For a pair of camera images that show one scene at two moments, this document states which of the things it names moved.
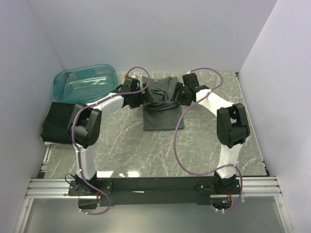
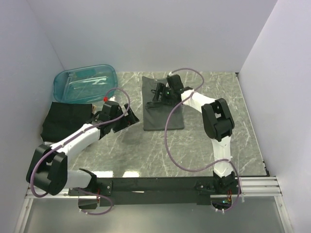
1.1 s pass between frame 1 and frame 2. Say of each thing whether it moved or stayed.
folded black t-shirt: stayed
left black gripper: moved
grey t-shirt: stayed
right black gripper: moved
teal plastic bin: stayed
